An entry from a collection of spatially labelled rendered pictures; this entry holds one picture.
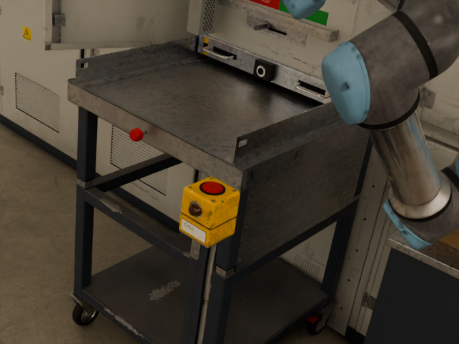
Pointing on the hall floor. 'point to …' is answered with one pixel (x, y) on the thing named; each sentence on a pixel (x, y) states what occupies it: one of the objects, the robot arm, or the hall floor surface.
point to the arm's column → (414, 304)
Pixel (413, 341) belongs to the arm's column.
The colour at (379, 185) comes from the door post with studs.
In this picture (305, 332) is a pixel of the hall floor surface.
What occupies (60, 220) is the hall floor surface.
